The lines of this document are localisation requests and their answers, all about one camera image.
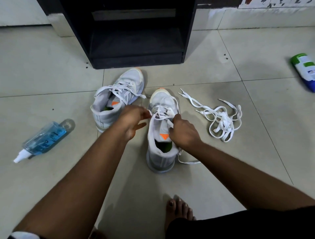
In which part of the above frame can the person's left hand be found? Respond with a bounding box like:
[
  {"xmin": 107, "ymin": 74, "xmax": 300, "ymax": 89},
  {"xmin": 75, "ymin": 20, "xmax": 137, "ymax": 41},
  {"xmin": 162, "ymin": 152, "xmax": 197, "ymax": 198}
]
[{"xmin": 116, "ymin": 104, "xmax": 152, "ymax": 142}]

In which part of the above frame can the black open shelf box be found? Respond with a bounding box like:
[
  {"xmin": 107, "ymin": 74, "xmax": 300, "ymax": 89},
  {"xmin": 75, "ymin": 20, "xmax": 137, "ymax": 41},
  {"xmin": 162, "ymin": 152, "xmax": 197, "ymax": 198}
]
[{"xmin": 59, "ymin": 0, "xmax": 198, "ymax": 70}]

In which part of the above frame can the person's right forearm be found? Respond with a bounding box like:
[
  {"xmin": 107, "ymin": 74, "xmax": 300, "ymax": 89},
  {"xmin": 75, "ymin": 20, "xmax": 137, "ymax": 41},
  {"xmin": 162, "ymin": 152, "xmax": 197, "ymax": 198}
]
[{"xmin": 189, "ymin": 142, "xmax": 315, "ymax": 212}]

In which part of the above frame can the person's right foot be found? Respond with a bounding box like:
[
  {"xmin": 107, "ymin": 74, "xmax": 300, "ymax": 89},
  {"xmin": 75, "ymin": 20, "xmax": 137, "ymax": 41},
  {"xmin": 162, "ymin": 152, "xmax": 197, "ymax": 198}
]
[{"xmin": 164, "ymin": 195, "xmax": 197, "ymax": 232}]

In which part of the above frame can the green blue white bottle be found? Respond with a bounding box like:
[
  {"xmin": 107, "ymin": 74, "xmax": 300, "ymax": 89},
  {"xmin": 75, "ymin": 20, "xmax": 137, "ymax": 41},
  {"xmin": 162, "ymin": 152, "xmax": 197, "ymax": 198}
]
[{"xmin": 290, "ymin": 53, "xmax": 315, "ymax": 93}]

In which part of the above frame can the person's right hand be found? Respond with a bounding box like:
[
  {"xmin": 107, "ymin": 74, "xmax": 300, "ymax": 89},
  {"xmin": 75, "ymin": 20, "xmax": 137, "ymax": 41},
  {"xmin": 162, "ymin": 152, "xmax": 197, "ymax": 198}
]
[{"xmin": 168, "ymin": 114, "xmax": 203, "ymax": 153}]

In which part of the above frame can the blue transparent bottle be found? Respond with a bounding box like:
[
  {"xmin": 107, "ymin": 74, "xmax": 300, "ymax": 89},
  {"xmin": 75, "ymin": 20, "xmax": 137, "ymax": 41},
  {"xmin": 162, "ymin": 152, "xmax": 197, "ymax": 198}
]
[{"xmin": 13, "ymin": 119, "xmax": 76, "ymax": 164}]

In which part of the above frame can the white floral patterned sheet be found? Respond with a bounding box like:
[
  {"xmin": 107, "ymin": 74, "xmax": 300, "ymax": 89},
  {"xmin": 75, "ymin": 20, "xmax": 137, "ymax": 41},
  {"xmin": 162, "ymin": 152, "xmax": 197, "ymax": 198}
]
[{"xmin": 238, "ymin": 0, "xmax": 315, "ymax": 10}]

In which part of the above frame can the person's left forearm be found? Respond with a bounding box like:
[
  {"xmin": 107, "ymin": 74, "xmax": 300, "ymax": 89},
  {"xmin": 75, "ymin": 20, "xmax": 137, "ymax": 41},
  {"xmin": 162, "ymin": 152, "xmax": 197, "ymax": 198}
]
[{"xmin": 12, "ymin": 124, "xmax": 130, "ymax": 239}]

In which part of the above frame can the dark brown wooden cabinet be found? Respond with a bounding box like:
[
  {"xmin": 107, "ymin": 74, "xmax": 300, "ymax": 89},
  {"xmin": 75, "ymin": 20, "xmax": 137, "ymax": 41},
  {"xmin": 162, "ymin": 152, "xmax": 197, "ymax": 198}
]
[{"xmin": 37, "ymin": 0, "xmax": 243, "ymax": 16}]

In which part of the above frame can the zebra striped garment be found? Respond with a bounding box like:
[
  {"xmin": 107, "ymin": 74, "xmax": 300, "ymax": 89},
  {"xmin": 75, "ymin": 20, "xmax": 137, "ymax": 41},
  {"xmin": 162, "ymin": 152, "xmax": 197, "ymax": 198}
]
[{"xmin": 7, "ymin": 206, "xmax": 315, "ymax": 239}]

